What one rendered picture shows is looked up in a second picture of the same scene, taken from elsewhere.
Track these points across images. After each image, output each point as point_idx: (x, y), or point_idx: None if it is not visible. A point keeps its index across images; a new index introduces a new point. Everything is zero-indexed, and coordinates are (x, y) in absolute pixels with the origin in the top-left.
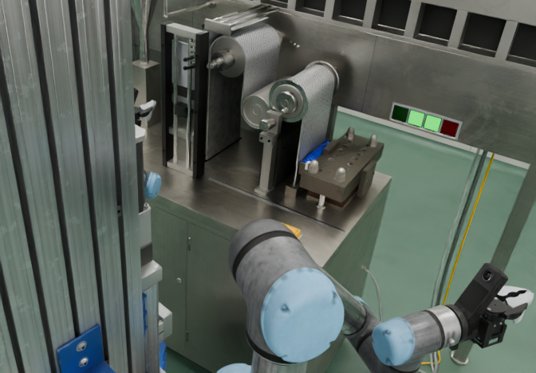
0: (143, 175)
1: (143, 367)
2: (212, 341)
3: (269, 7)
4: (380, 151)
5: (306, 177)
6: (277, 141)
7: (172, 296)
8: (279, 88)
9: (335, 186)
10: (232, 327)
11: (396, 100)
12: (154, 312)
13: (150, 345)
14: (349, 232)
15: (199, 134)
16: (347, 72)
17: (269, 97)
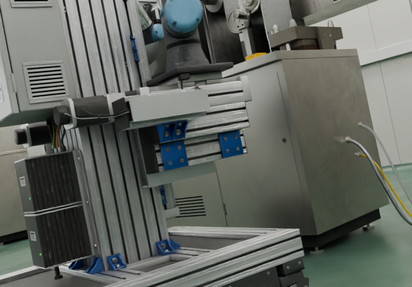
0: (149, 19)
1: (122, 5)
2: (241, 198)
3: None
4: (336, 29)
5: (272, 37)
6: (252, 30)
7: (208, 176)
8: None
9: (289, 29)
10: (249, 169)
11: None
12: None
13: (133, 19)
14: (305, 50)
15: (202, 45)
16: None
17: (239, 4)
